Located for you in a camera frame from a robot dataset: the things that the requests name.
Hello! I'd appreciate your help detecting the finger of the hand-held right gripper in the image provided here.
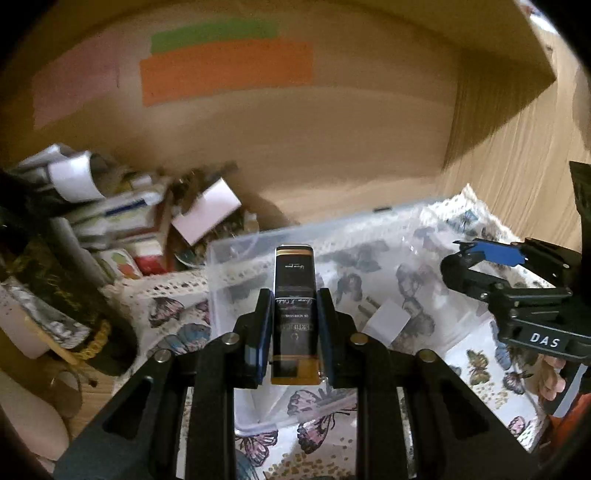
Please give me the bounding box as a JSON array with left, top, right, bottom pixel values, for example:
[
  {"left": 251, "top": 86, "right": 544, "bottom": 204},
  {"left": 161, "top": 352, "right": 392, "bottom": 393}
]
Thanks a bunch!
[
  {"left": 452, "top": 239, "right": 528, "bottom": 267},
  {"left": 440, "top": 253, "right": 573, "bottom": 305}
]

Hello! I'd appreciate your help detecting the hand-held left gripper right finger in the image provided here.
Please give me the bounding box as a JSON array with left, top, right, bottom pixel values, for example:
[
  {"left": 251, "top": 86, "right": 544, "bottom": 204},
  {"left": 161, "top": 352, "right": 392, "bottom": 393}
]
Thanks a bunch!
[{"left": 316, "top": 288, "right": 542, "bottom": 480}]

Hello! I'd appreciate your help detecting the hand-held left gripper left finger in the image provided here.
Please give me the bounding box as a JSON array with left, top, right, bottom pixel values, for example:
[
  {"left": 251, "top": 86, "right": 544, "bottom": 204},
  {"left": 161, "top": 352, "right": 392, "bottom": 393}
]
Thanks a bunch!
[{"left": 54, "top": 288, "right": 274, "bottom": 480}]

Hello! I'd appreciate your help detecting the black and gold box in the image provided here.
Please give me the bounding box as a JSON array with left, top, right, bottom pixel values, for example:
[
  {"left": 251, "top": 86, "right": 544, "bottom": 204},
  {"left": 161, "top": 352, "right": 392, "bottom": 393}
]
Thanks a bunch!
[{"left": 270, "top": 245, "right": 323, "bottom": 386}]

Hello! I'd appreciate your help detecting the clear plastic storage container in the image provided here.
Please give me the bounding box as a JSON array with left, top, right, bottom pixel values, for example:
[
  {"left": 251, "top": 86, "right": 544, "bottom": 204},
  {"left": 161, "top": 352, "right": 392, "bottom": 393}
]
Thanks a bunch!
[{"left": 205, "top": 196, "right": 522, "bottom": 437}]

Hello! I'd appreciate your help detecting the person's right hand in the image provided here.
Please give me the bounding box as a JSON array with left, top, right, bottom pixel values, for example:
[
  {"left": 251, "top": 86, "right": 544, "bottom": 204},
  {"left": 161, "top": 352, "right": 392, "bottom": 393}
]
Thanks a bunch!
[{"left": 538, "top": 354, "right": 580, "bottom": 403}]

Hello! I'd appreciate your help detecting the white paper slip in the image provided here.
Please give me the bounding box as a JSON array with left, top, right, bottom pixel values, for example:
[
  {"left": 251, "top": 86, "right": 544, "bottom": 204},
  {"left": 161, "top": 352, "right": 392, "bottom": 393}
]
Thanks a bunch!
[{"left": 364, "top": 298, "right": 413, "bottom": 345}]

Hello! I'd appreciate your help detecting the butterfly printed cloth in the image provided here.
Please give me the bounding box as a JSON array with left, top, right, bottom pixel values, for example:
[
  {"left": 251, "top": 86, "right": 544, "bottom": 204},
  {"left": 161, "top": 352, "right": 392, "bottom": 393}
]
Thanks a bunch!
[{"left": 99, "top": 184, "right": 568, "bottom": 480}]

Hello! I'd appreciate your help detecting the pale pink box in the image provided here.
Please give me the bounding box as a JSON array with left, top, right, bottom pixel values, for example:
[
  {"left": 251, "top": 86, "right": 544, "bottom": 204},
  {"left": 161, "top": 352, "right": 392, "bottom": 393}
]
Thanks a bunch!
[{"left": 171, "top": 177, "right": 242, "bottom": 246}]

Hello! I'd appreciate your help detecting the fruit printed packet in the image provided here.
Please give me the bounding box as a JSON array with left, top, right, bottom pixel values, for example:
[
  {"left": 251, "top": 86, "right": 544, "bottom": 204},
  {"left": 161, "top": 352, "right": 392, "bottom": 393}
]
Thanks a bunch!
[{"left": 100, "top": 248, "right": 144, "bottom": 280}]

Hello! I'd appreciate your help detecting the pile of small cartons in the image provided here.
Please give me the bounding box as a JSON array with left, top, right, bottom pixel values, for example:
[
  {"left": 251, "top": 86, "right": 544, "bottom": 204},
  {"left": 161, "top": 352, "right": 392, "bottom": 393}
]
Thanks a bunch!
[{"left": 9, "top": 144, "right": 259, "bottom": 278}]

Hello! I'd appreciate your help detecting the curled white paper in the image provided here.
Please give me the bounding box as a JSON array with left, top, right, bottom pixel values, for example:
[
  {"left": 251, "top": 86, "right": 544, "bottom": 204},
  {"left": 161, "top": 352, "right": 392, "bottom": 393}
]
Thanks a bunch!
[{"left": 48, "top": 151, "right": 108, "bottom": 203}]

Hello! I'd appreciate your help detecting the orange paper sheet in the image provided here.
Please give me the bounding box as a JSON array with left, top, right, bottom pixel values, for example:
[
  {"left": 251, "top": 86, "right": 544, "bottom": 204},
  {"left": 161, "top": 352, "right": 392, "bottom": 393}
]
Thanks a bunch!
[{"left": 139, "top": 40, "right": 315, "bottom": 108}]

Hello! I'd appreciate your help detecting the green paper sheet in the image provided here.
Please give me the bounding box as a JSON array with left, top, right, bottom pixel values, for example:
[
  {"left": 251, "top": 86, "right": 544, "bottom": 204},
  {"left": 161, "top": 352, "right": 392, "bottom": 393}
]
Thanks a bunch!
[{"left": 150, "top": 19, "right": 280, "bottom": 54}]

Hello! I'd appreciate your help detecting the pink paper sheet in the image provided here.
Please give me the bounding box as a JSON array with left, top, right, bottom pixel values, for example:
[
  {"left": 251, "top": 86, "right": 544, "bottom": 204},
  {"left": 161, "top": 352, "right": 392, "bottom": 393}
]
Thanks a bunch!
[{"left": 31, "top": 36, "right": 120, "bottom": 131}]

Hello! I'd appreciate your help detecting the yellow braided cord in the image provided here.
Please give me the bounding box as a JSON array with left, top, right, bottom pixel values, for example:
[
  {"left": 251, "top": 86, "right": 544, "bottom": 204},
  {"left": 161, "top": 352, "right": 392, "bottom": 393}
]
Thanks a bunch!
[{"left": 69, "top": 319, "right": 112, "bottom": 361}]

